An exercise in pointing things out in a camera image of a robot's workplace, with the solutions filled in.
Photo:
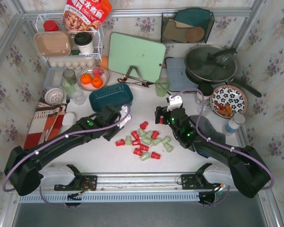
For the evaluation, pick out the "mint green cutting board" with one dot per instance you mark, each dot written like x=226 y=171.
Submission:
x=127 y=50

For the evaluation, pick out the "white bottle silver cap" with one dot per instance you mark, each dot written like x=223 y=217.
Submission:
x=233 y=124

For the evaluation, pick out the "small white colander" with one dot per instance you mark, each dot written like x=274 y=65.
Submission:
x=54 y=96

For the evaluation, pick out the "fruit bowl plate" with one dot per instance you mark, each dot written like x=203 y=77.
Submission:
x=93 y=78

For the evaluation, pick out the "striped orange cloth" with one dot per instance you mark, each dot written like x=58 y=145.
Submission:
x=46 y=123

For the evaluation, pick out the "black lid jar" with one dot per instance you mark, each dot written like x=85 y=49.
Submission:
x=204 y=90

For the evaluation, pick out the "green glass cup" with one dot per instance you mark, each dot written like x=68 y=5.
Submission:
x=162 y=87

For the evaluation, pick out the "beige food container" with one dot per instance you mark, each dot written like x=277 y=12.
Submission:
x=53 y=44

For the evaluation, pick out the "red snack bag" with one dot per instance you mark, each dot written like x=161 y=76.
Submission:
x=85 y=15

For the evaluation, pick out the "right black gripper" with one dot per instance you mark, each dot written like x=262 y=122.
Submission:
x=161 y=113

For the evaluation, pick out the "black frying pan with lid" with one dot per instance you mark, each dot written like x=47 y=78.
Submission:
x=212 y=64

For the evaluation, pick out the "teal storage basket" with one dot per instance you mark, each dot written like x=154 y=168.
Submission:
x=115 y=95

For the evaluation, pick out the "blue floral plate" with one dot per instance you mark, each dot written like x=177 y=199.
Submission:
x=228 y=100

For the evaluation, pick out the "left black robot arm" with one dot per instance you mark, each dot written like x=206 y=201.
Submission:
x=23 y=166

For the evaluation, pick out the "clear plastic cup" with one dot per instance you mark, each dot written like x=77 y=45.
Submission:
x=77 y=96

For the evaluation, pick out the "green capsule bottom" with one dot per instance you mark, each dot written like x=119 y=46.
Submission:
x=144 y=156

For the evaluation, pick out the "egg tray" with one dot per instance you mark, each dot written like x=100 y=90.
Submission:
x=72 y=64

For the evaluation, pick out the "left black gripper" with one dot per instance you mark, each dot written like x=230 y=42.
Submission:
x=114 y=113

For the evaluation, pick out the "green tinted glass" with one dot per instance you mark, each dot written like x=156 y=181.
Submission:
x=68 y=80

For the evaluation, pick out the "green capsule right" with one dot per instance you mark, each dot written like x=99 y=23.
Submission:
x=168 y=147

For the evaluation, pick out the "green capsule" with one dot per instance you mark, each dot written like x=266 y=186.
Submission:
x=144 y=156
x=168 y=147

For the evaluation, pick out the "black mesh organizer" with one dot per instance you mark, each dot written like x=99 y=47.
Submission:
x=187 y=26

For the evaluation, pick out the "red lid jar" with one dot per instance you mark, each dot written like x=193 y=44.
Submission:
x=50 y=26

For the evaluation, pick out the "white wire rack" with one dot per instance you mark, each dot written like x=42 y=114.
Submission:
x=97 y=35

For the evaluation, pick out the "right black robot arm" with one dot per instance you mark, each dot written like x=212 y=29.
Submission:
x=248 y=170

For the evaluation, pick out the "white cup black lid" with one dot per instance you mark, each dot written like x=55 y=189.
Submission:
x=84 y=41

